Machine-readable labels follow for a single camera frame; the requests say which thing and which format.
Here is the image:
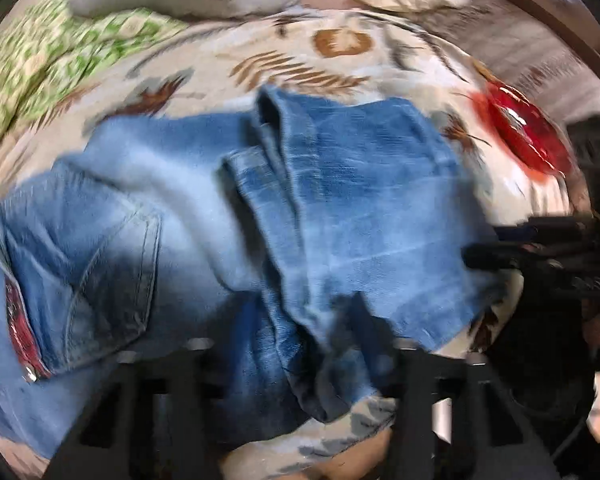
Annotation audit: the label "striped floral mattress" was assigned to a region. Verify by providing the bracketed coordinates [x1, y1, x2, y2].
[420, 0, 600, 128]

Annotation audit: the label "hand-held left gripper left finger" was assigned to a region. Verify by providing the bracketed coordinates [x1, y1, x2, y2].
[45, 342, 231, 480]

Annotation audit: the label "leaf print blanket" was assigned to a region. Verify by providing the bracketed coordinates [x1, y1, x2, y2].
[0, 6, 581, 480]

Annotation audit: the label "green checked quilt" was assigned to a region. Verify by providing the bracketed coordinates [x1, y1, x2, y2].
[0, 0, 190, 162]

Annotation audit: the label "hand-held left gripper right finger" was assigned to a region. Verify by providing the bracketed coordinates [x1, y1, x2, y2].
[347, 294, 553, 480]

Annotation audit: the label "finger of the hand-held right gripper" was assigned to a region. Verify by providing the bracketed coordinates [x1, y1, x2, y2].
[462, 241, 536, 272]
[494, 216, 597, 242]

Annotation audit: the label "red glass bowl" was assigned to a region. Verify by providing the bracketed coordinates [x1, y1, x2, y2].
[481, 80, 577, 177]

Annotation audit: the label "blue denim pants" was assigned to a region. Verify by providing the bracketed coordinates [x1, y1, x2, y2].
[0, 85, 502, 461]

